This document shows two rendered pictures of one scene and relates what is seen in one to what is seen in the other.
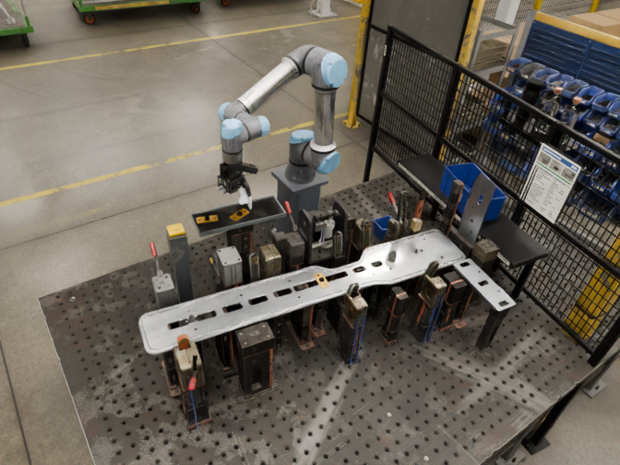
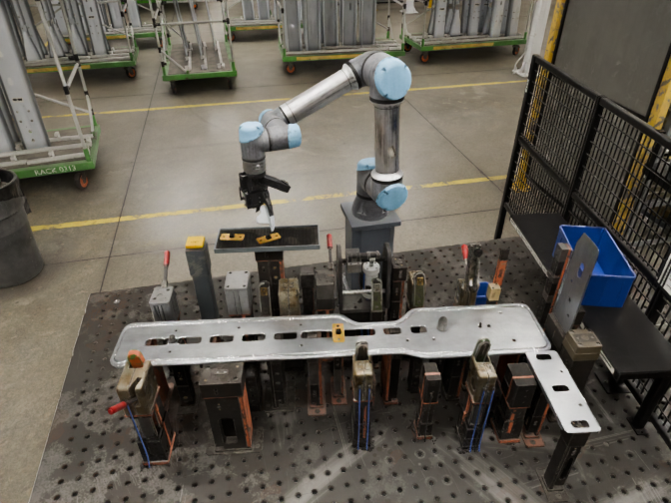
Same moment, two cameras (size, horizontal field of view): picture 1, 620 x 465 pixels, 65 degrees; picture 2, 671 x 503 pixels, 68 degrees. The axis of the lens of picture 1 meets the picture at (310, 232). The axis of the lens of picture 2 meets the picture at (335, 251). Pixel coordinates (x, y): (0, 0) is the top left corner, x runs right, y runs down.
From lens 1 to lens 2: 0.70 m
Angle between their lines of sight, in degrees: 21
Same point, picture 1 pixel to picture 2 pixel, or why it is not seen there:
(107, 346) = not seen: hidden behind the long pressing
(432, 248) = (505, 326)
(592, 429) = not seen: outside the picture
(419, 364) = (449, 478)
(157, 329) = (133, 341)
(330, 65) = (384, 70)
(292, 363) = (289, 427)
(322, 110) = (379, 128)
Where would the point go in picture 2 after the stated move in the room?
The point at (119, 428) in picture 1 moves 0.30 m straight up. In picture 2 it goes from (80, 440) to (49, 379)
